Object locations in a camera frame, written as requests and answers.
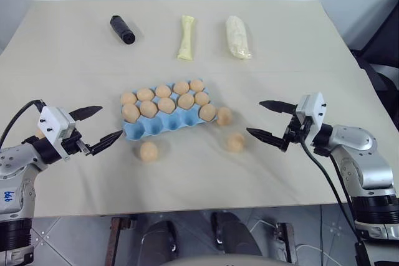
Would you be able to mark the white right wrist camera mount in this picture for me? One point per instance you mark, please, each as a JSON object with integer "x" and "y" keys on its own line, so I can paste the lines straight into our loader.
{"x": 311, "y": 105}

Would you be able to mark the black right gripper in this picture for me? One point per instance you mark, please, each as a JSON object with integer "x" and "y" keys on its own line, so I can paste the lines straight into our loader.
{"x": 294, "y": 130}

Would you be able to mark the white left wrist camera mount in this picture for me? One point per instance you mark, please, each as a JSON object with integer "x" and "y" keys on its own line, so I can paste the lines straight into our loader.
{"x": 51, "y": 124}

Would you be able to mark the blue egg tray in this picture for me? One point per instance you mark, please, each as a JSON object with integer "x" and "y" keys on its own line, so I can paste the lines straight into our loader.
{"x": 149, "y": 128}

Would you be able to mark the black cylinder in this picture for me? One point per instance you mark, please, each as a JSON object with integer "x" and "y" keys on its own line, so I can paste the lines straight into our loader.
{"x": 122, "y": 30}

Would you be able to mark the beige tablecloth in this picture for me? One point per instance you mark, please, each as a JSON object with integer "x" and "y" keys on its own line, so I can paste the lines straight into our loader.
{"x": 199, "y": 182}

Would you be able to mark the rusty brown table leg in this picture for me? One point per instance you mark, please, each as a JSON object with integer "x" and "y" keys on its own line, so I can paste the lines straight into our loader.
{"x": 115, "y": 238}
{"x": 285, "y": 242}

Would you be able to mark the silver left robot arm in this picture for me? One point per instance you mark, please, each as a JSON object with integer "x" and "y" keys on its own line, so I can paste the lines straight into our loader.
{"x": 15, "y": 161}

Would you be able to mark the brown egg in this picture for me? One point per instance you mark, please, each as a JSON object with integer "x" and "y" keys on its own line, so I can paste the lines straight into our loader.
{"x": 224, "y": 116}
{"x": 236, "y": 142}
{"x": 186, "y": 101}
{"x": 131, "y": 112}
{"x": 145, "y": 94}
{"x": 201, "y": 98}
{"x": 148, "y": 108}
{"x": 40, "y": 134}
{"x": 181, "y": 87}
{"x": 163, "y": 91}
{"x": 197, "y": 85}
{"x": 149, "y": 151}
{"x": 128, "y": 98}
{"x": 207, "y": 112}
{"x": 166, "y": 105}

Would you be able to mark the black chair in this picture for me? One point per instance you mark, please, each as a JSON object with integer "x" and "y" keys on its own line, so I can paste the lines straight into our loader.
{"x": 386, "y": 60}

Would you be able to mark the pale yellow plastic bag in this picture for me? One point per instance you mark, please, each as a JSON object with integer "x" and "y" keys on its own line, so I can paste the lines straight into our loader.
{"x": 187, "y": 38}

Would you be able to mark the dark rounded shape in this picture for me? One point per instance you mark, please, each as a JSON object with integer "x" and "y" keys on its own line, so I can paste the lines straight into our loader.
{"x": 233, "y": 235}
{"x": 159, "y": 241}

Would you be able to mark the white plastic bag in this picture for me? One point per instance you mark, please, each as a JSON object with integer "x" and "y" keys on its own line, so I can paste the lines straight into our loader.
{"x": 238, "y": 37}

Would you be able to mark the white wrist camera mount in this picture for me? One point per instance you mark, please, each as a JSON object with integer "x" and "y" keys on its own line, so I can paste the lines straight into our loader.
{"x": 311, "y": 105}
{"x": 51, "y": 124}

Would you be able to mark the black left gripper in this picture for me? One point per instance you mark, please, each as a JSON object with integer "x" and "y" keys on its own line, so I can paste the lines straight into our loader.
{"x": 73, "y": 145}

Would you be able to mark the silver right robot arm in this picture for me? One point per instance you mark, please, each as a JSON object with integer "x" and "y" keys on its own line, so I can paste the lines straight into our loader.
{"x": 364, "y": 166}

